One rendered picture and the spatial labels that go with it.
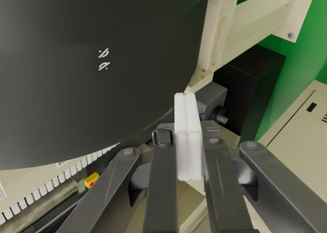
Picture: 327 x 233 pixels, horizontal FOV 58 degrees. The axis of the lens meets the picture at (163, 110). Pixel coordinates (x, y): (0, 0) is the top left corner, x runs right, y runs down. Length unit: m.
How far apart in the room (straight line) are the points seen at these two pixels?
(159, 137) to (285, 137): 1.06
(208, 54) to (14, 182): 0.51
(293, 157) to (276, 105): 0.68
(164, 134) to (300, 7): 1.42
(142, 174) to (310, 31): 1.45
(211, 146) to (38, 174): 0.55
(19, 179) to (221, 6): 0.55
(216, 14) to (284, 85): 1.06
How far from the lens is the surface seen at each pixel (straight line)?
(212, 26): 0.71
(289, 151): 1.16
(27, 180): 0.67
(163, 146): 0.15
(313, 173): 1.12
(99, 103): 0.34
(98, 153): 0.78
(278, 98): 1.75
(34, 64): 0.30
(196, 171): 0.17
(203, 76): 0.75
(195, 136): 0.16
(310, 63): 1.62
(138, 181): 0.16
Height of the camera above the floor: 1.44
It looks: 37 degrees down
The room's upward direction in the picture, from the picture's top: 124 degrees counter-clockwise
